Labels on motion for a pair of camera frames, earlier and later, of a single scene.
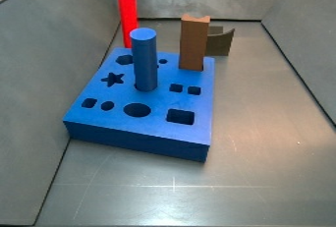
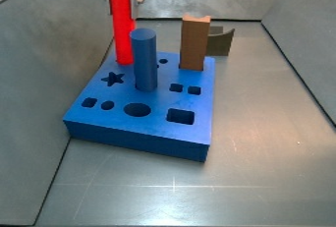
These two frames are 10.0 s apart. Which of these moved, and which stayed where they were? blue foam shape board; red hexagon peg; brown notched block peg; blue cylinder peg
Moved: red hexagon peg
Stayed: blue foam shape board; brown notched block peg; blue cylinder peg
